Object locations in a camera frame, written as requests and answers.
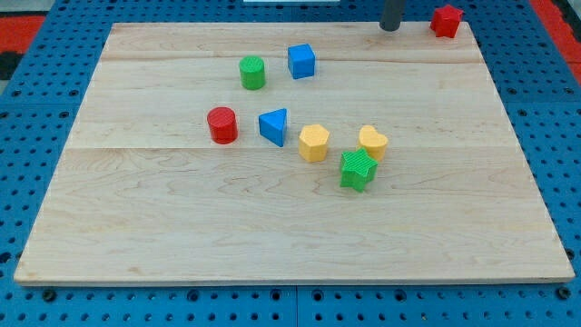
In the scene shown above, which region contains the green star block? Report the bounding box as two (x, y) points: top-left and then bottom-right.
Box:
(340, 148), (378, 193)

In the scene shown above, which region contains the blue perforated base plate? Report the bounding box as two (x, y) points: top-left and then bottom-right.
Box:
(1, 0), (580, 326)

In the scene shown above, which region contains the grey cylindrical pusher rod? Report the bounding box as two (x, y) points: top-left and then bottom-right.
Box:
(379, 0), (406, 32)

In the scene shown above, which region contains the blue cube block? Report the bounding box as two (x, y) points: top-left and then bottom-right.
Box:
(287, 44), (316, 79)

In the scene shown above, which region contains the yellow hexagon block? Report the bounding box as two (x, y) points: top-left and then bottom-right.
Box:
(299, 124), (330, 163)

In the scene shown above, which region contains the light wooden board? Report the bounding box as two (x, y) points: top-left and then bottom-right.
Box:
(14, 22), (575, 286)

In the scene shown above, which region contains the red star block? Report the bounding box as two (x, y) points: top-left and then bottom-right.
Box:
(429, 5), (464, 38)

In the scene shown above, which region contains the red cylinder block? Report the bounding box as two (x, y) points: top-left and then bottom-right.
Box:
(207, 106), (238, 144)

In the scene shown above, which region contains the green cylinder block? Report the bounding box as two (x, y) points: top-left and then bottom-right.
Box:
(239, 55), (266, 90)

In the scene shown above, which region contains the blue triangle block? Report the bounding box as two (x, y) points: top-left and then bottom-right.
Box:
(258, 108), (287, 147)

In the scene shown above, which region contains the yellow heart block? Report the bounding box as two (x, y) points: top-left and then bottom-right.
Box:
(358, 125), (389, 162)

